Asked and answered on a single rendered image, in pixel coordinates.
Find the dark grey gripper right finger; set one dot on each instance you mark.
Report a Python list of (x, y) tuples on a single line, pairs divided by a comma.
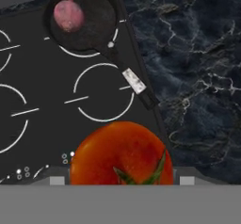
[(187, 178)]

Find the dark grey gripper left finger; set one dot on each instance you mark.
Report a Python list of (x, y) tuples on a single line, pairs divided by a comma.
[(56, 177)]

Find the red tomato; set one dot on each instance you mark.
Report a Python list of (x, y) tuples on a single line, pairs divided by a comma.
[(122, 155)]

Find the black frying pan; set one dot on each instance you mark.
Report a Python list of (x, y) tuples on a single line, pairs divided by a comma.
[(91, 24)]

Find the pink onion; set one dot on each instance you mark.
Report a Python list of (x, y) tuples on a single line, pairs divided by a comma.
[(68, 15)]

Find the black glass hob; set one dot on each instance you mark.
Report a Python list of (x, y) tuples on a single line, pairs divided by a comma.
[(59, 108)]

